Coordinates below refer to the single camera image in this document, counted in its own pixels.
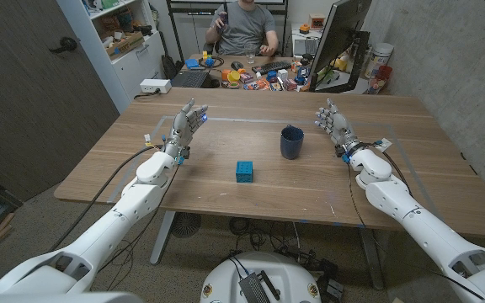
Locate white round canister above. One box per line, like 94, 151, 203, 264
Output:
364, 41, 395, 80

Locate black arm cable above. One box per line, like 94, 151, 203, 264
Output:
47, 144, 164, 253
345, 141, 414, 237

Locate cardboard box on shelf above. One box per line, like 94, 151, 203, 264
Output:
104, 30, 146, 61

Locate white power strip box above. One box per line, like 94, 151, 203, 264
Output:
139, 78, 173, 95

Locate black backpack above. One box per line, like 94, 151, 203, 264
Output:
160, 54, 181, 81

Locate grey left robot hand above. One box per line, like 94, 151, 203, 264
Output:
164, 98, 209, 161

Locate dark handheld phone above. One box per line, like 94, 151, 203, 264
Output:
217, 10, 230, 34

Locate black laptop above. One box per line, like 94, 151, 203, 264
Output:
170, 69, 211, 89

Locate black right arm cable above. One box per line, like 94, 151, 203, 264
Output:
345, 141, 414, 237

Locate black power adapter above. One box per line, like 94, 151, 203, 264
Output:
315, 258, 345, 302

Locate red plastic cup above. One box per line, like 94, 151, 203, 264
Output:
367, 64, 394, 95

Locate blue cube block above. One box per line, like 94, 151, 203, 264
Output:
235, 161, 254, 184

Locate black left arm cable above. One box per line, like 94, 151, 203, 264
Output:
47, 144, 164, 253

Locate tangled black floor cables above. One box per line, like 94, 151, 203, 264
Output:
227, 215, 316, 264

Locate white shelf cabinet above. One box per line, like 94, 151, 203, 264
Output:
56, 0, 168, 114

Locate orange wooden box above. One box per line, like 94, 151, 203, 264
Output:
307, 13, 327, 30

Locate black door handle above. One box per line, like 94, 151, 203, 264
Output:
48, 36, 78, 55

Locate black box on torso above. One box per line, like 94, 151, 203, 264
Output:
237, 270, 282, 303

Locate black keyboard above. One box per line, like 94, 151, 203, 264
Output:
251, 61, 293, 76

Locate person in grey shirt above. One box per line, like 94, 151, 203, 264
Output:
205, 0, 280, 58

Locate round black fan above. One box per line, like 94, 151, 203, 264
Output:
170, 211, 203, 240

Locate dark blue cup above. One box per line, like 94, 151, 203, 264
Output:
280, 125, 306, 161

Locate black computer monitor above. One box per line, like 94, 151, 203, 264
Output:
308, 0, 373, 81

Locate white table leg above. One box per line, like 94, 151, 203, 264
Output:
149, 210, 177, 267

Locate white robot torso base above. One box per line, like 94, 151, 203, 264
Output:
200, 251, 323, 303

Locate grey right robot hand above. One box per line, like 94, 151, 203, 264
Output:
314, 98, 364, 158

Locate coiled black cable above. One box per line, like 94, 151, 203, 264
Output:
198, 55, 226, 70

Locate white robot head edge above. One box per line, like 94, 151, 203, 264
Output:
0, 279, 143, 303

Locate grey table leg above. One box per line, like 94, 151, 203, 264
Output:
358, 228, 386, 291

